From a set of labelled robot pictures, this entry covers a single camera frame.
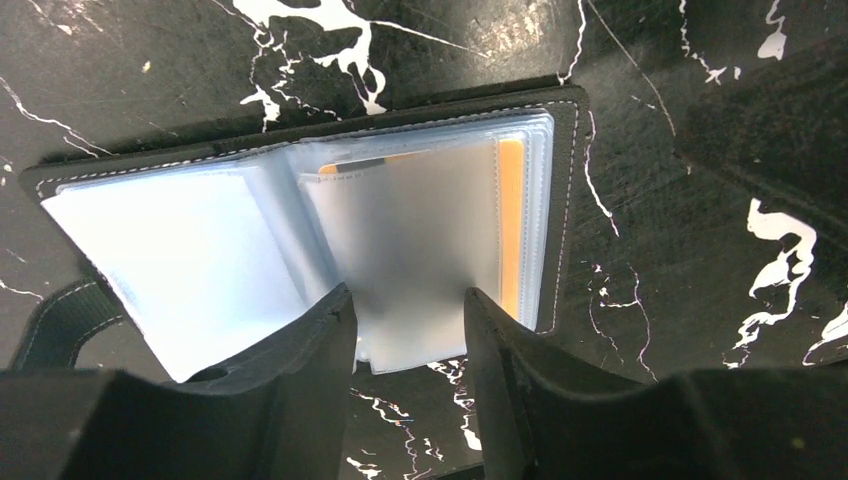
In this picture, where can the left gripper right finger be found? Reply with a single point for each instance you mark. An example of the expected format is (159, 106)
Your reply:
(546, 414)

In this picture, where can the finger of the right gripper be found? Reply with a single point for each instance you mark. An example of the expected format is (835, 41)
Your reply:
(781, 134)

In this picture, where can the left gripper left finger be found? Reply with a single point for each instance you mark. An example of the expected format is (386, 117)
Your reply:
(276, 410)

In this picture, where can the black leather card holder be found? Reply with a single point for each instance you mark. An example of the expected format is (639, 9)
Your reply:
(210, 248)

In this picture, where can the orange credit card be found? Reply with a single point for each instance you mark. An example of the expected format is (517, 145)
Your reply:
(410, 232)

